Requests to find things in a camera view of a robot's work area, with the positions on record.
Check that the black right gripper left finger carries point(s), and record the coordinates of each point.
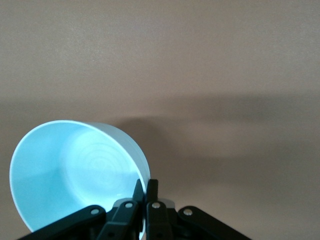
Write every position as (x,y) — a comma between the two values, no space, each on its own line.
(125,217)

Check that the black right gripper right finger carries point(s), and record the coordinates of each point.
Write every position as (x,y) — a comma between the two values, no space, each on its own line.
(157,222)

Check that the light blue plastic bowl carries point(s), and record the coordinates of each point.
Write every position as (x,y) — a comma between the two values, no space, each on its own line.
(62,170)

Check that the brown table cover sheet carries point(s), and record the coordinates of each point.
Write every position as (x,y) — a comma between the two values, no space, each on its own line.
(175,62)

